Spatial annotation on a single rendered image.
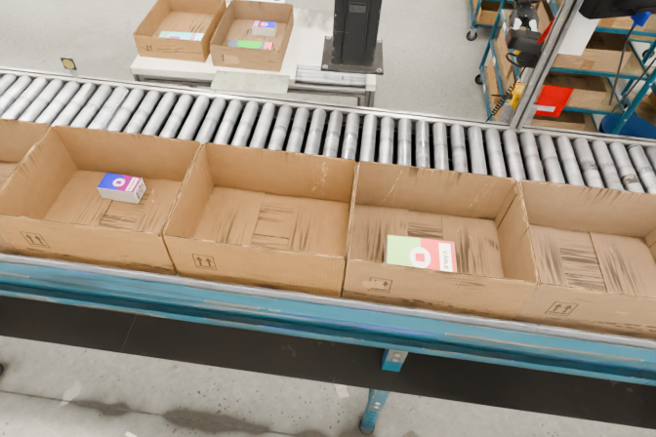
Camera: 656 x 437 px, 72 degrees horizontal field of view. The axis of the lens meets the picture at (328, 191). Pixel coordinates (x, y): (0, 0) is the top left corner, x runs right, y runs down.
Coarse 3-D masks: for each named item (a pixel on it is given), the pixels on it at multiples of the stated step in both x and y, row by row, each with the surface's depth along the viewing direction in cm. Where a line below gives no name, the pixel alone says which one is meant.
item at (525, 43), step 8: (512, 32) 148; (520, 32) 147; (528, 32) 148; (536, 32) 149; (512, 40) 147; (520, 40) 146; (528, 40) 146; (536, 40) 146; (544, 40) 147; (512, 48) 149; (520, 48) 148; (528, 48) 148; (536, 48) 148; (520, 56) 152; (528, 56) 152
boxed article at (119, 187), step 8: (104, 176) 121; (112, 176) 121; (120, 176) 121; (128, 176) 121; (104, 184) 119; (112, 184) 119; (120, 184) 119; (128, 184) 119; (136, 184) 119; (104, 192) 119; (112, 192) 119; (120, 192) 118; (128, 192) 118; (136, 192) 119; (120, 200) 121; (128, 200) 120; (136, 200) 120
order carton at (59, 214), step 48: (48, 144) 115; (96, 144) 120; (144, 144) 117; (192, 144) 115; (0, 192) 101; (48, 192) 117; (96, 192) 123; (144, 192) 124; (48, 240) 103; (96, 240) 100; (144, 240) 98
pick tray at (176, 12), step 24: (168, 0) 209; (192, 0) 208; (216, 0) 207; (144, 24) 191; (168, 24) 205; (192, 24) 205; (216, 24) 196; (144, 48) 186; (168, 48) 184; (192, 48) 183
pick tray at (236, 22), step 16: (240, 0) 204; (224, 16) 194; (240, 16) 209; (256, 16) 209; (272, 16) 208; (288, 16) 207; (224, 32) 197; (240, 32) 203; (288, 32) 196; (224, 48) 180; (240, 48) 179; (224, 64) 186; (240, 64) 185; (256, 64) 184; (272, 64) 183
